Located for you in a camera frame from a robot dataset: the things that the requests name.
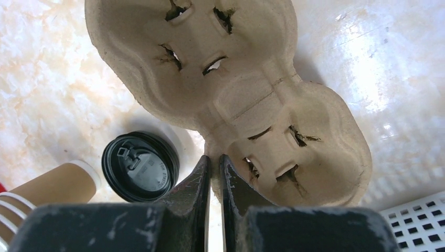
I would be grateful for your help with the brown cardboard cup carrier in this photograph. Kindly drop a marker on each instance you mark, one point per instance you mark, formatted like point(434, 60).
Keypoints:
point(225, 69)

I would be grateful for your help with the stack of black lids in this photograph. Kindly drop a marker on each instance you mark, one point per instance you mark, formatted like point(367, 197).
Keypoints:
point(140, 166)

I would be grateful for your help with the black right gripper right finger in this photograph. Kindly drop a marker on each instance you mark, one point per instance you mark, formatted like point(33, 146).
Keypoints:
point(253, 223)

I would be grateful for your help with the stack of paper cups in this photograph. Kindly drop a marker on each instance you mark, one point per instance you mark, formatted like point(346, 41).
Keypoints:
point(72, 182)

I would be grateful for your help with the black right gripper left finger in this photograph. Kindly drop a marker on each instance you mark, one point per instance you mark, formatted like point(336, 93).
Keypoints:
point(178, 221)

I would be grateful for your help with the white plastic basket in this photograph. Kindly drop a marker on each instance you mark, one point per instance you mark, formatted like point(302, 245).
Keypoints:
point(418, 225)

